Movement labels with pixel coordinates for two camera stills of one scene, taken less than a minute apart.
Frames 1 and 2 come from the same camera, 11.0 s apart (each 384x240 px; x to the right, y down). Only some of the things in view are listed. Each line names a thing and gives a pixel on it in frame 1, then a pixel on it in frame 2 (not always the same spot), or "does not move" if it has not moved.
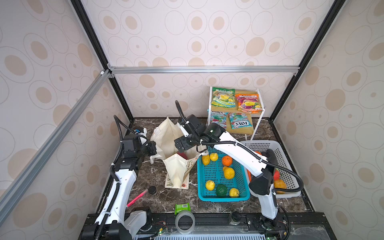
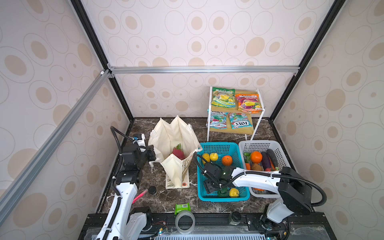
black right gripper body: [192, 139] → [210, 186]
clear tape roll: [187, 213] does not move
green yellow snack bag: [223, 97] does not move
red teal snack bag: [219, 118] does not move
